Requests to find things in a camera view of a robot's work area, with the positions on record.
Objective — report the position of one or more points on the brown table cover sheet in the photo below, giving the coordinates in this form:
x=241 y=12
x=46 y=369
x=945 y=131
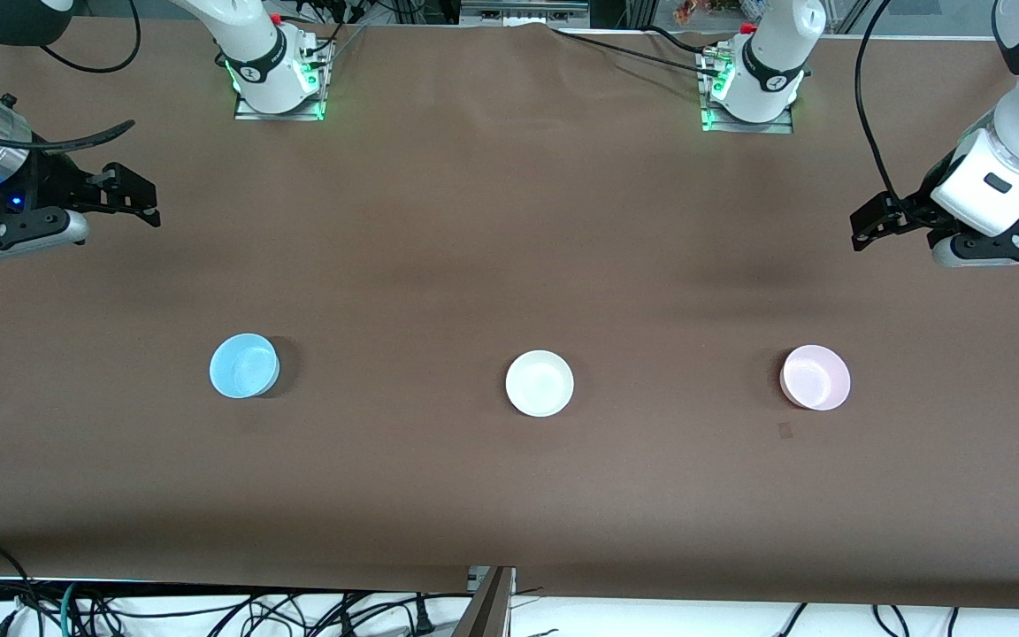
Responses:
x=474 y=221

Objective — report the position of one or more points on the grey metal post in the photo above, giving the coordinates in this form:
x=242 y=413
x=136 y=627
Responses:
x=487 y=610

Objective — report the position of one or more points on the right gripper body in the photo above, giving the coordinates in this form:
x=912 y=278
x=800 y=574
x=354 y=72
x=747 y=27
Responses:
x=47 y=184

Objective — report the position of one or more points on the pink bowl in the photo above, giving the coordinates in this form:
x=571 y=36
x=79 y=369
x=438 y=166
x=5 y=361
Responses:
x=815 y=378

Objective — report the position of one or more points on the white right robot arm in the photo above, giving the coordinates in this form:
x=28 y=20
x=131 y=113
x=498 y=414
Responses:
x=262 y=62

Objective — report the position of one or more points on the white bowl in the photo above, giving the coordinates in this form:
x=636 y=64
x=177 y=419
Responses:
x=540 y=383

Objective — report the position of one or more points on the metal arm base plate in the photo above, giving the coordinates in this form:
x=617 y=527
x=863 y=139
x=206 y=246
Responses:
x=253 y=113
x=775 y=127

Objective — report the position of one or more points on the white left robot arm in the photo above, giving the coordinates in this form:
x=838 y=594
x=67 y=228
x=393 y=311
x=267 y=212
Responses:
x=775 y=62

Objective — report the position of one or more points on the silver metal rail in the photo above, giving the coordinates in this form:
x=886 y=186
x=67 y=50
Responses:
x=518 y=13

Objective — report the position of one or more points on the light blue bowl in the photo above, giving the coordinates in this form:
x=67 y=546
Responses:
x=244 y=367

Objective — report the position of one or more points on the small colourful object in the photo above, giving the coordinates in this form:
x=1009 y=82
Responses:
x=691 y=11

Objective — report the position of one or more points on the black power plug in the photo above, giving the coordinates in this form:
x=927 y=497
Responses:
x=423 y=619

